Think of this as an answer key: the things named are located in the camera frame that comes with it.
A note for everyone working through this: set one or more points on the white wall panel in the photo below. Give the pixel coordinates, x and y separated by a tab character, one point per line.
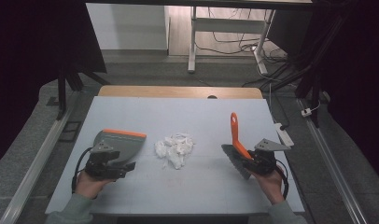
128	26

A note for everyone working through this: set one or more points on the grey dustpan with orange edge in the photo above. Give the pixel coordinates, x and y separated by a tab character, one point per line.
125	144

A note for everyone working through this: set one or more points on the black floor plate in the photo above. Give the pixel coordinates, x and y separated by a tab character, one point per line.
70	131

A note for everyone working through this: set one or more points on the white desk frame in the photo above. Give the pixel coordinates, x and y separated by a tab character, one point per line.
228	25

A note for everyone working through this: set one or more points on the person's right hand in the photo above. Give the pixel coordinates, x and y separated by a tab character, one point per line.
270	185

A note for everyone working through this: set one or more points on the black metal stand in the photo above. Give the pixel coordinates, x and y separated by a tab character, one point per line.
313	84
62	93

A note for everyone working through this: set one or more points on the person's left hand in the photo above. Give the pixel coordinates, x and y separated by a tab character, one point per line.
89	186

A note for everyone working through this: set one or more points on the aluminium floor rail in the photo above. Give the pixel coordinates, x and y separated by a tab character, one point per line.
38	158
330	165

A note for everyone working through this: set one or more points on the dark curtain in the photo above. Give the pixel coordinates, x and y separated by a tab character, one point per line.
29	46
358	77

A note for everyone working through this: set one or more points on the white power strip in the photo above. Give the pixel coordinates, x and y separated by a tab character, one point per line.
284	135

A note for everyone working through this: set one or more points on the wooden table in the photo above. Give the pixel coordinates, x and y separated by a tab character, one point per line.
178	92

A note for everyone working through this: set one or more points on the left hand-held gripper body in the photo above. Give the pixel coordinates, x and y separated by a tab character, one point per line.
99	163

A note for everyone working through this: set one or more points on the small white adapter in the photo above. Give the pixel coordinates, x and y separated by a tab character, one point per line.
306	112

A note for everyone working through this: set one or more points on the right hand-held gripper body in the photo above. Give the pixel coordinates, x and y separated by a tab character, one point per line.
265	158

